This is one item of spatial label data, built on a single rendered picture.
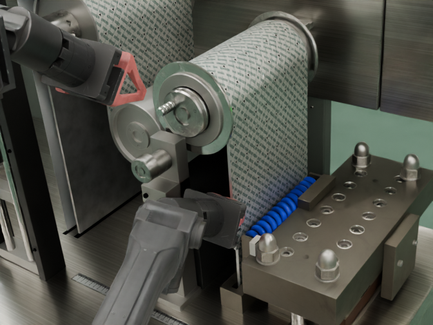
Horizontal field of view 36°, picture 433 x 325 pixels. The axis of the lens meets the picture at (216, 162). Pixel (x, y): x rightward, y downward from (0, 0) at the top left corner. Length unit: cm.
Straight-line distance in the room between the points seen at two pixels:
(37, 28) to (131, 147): 43
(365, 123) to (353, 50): 253
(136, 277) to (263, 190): 43
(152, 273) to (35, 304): 52
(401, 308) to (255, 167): 33
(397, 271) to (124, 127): 50
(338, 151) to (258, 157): 239
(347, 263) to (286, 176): 22
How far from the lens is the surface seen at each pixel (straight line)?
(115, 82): 81
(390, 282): 113
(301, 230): 109
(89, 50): 81
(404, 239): 112
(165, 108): 96
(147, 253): 76
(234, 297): 112
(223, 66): 99
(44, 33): 75
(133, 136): 111
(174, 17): 121
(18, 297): 126
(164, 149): 101
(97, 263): 129
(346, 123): 372
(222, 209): 97
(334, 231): 109
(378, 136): 359
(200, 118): 96
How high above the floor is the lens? 167
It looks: 30 degrees down
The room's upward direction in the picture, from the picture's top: 4 degrees counter-clockwise
